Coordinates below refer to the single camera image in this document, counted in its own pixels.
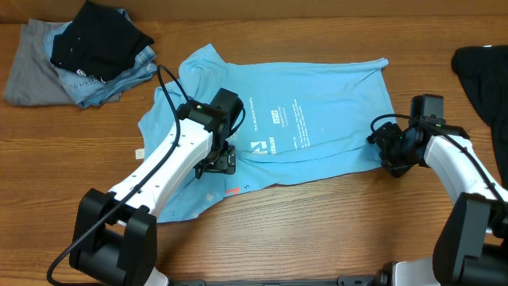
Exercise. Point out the black folded garment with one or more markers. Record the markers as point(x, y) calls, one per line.
point(100, 42)

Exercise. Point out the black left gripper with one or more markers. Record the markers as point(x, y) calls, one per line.
point(225, 162)

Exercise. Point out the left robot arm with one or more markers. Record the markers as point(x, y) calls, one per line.
point(116, 232)

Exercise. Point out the black garment at right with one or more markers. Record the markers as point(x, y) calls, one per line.
point(482, 72)

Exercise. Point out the grey folded garment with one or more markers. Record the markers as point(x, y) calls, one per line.
point(33, 80)

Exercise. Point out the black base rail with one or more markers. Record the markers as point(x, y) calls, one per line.
point(364, 280)

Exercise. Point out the folded blue denim jeans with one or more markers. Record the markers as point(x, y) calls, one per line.
point(88, 91)

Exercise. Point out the light blue printed t-shirt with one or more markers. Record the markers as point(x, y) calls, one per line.
point(303, 122)

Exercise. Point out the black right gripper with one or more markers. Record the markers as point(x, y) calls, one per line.
point(390, 152)

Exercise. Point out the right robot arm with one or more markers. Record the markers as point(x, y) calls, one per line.
point(472, 246)

